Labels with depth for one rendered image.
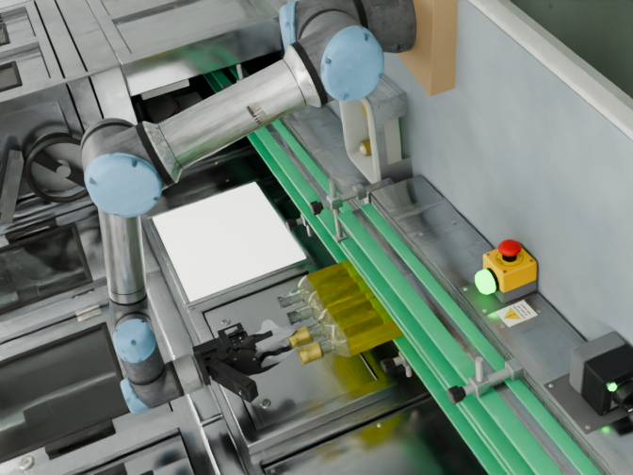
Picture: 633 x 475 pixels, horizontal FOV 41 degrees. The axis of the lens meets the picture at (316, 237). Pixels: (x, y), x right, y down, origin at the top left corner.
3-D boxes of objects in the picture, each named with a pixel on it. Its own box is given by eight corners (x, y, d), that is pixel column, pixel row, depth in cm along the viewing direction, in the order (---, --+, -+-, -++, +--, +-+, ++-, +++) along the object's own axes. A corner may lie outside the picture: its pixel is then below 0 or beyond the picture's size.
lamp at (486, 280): (486, 281, 154) (471, 286, 153) (485, 262, 151) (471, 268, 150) (499, 295, 150) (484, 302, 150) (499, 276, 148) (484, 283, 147)
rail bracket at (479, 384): (514, 364, 141) (444, 394, 139) (514, 333, 137) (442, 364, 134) (527, 380, 138) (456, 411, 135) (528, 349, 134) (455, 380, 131)
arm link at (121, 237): (72, 101, 151) (101, 317, 177) (76, 125, 142) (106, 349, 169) (137, 94, 154) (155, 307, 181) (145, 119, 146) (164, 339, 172)
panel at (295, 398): (259, 185, 245) (148, 223, 238) (257, 176, 243) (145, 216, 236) (399, 392, 177) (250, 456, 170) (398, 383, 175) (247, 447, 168)
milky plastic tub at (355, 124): (378, 144, 205) (346, 155, 203) (369, 61, 191) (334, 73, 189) (412, 178, 192) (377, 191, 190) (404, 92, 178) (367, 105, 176)
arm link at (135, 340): (105, 314, 164) (122, 354, 171) (112, 350, 155) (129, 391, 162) (145, 301, 166) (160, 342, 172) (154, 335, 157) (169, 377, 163)
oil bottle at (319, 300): (395, 278, 187) (306, 313, 182) (392, 259, 184) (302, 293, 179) (406, 293, 183) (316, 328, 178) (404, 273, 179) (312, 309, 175)
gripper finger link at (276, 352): (291, 328, 178) (250, 338, 176) (301, 345, 174) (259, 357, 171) (291, 339, 180) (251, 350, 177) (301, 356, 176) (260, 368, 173)
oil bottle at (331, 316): (406, 294, 183) (316, 330, 178) (404, 275, 179) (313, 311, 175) (418, 310, 179) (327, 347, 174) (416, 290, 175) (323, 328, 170)
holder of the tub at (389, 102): (382, 162, 208) (353, 172, 206) (371, 61, 191) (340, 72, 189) (414, 196, 195) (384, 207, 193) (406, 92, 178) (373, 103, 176)
